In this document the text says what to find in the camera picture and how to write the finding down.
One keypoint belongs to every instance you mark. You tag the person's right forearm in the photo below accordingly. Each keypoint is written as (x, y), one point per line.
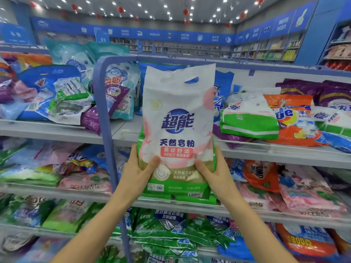
(260, 235)

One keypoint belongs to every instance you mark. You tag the wall rack with pink goods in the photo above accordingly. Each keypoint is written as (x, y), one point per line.
(337, 52)

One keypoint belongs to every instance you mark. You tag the blue wall sign band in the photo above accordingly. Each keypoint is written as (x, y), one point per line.
(164, 35)

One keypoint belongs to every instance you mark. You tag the small blue hanging sign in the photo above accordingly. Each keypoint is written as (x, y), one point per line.
(102, 35)

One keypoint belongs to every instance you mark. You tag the hanging red lanterns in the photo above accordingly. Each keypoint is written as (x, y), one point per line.
(120, 9)

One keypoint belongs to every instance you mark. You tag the white green detergent bag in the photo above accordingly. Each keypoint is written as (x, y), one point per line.
(249, 134)
(178, 106)
(249, 109)

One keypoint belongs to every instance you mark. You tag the plain blue detergent bag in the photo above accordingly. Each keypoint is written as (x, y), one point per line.
(236, 249)

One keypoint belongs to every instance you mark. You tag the teal Baimao bag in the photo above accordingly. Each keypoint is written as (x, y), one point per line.
(125, 79)

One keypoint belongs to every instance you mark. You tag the person's right hand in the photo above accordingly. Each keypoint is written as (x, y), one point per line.
(219, 180)

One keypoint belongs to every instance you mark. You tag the blue aisle sign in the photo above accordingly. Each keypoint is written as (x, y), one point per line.
(14, 34)

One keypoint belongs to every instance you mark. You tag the pink purple detergent bag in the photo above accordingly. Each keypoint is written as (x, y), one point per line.
(11, 95)

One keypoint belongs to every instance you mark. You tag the blue detergent bag green band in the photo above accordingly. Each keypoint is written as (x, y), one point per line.
(140, 90)
(224, 85)

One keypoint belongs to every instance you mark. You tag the person's left hand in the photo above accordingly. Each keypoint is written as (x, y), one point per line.
(134, 180)

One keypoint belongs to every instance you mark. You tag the purple detergent bag white label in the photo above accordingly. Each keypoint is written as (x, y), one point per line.
(225, 135)
(96, 118)

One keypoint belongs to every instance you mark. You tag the pile of pink detergent bags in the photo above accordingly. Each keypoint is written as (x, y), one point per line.
(307, 194)

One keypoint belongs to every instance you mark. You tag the far wall racks with goods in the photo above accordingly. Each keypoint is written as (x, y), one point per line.
(192, 49)

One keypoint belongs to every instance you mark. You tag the grey shelf with blue frame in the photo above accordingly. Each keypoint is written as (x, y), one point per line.
(66, 129)

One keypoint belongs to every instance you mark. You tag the ceiling spotlights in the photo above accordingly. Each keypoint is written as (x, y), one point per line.
(88, 2)

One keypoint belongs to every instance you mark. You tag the person's left forearm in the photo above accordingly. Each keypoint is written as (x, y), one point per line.
(93, 235)

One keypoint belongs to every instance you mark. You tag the purple detergent bag gold oval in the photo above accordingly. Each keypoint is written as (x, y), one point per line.
(296, 87)
(335, 95)

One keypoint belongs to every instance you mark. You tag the clear green-print detergent bag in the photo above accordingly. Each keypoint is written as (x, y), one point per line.
(68, 102)

